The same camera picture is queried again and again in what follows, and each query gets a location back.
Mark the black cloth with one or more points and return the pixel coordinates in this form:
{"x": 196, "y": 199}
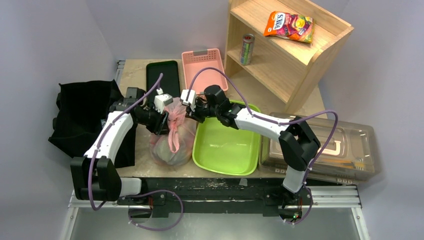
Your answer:
{"x": 83, "y": 106}

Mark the black rectangular tray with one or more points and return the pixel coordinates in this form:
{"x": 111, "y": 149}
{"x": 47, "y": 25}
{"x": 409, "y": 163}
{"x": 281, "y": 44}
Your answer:
{"x": 170, "y": 82}

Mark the orange snack packet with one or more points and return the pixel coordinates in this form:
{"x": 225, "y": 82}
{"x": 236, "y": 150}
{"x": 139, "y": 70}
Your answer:
{"x": 290, "y": 26}

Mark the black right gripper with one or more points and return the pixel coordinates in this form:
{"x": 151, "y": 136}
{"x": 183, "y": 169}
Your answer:
{"x": 194, "y": 112}

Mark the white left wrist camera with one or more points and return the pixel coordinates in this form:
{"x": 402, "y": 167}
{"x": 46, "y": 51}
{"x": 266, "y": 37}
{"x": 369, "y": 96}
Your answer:
{"x": 161, "y": 100}

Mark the pink plastic grocery bag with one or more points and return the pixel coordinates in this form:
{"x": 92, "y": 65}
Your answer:
{"x": 175, "y": 148}

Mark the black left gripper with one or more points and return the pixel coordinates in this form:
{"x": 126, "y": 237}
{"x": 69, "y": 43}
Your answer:
{"x": 160, "y": 126}

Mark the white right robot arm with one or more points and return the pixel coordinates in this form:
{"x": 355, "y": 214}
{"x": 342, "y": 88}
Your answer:
{"x": 298, "y": 143}

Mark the clear plastic toolbox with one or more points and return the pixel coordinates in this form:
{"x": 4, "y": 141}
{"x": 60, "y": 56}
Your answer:
{"x": 350, "y": 157}

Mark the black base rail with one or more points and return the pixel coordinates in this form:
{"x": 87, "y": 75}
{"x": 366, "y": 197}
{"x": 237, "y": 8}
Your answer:
{"x": 264, "y": 196}

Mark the green plastic tray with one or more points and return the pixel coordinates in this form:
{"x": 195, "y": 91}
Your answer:
{"x": 225, "y": 150}

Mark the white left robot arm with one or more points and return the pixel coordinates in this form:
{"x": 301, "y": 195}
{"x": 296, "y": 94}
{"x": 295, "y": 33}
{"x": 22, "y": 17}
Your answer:
{"x": 95, "y": 175}

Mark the silver drink can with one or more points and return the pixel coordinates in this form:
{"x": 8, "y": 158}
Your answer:
{"x": 246, "y": 51}

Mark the wooden shelf unit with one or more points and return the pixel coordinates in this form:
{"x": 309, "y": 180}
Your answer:
{"x": 291, "y": 70}

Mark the pink perforated plastic basket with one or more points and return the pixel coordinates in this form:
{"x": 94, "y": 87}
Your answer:
{"x": 194, "y": 61}

